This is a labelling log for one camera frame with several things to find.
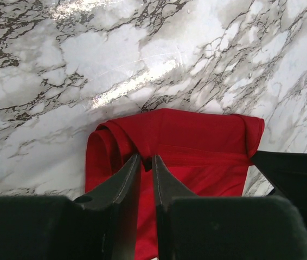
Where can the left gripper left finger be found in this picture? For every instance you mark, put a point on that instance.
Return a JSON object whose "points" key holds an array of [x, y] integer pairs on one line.
{"points": [[101, 224]]}

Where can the red cloth napkin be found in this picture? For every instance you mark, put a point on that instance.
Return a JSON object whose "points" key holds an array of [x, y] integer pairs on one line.
{"points": [[209, 153]]}

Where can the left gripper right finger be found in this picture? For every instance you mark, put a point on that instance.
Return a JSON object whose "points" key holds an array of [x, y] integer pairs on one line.
{"points": [[194, 227]]}

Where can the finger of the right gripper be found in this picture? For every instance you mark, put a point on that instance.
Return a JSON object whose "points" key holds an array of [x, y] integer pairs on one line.
{"points": [[287, 172]]}

